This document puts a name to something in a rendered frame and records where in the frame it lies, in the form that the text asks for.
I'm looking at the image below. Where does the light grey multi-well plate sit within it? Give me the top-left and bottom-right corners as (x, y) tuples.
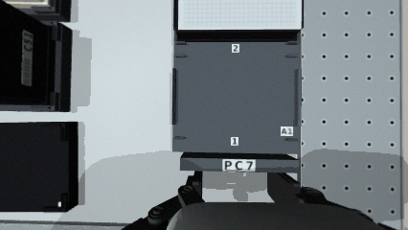
(176, 0), (304, 42)

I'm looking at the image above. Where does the black deep-well block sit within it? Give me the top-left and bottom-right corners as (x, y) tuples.
(0, 0), (56, 105)

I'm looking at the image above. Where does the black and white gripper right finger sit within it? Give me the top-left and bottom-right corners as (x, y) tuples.
(267, 172), (372, 220)

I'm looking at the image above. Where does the dark grey plate carrier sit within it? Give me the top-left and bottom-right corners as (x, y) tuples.
(171, 0), (302, 173)

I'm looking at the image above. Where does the white well plate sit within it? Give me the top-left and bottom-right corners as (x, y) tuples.
(4, 0), (51, 9)

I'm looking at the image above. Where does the grey perforated base plate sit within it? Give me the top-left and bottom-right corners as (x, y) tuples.
(302, 0), (404, 230)

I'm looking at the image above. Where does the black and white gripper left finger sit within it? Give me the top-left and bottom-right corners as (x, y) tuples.
(121, 171), (205, 230)

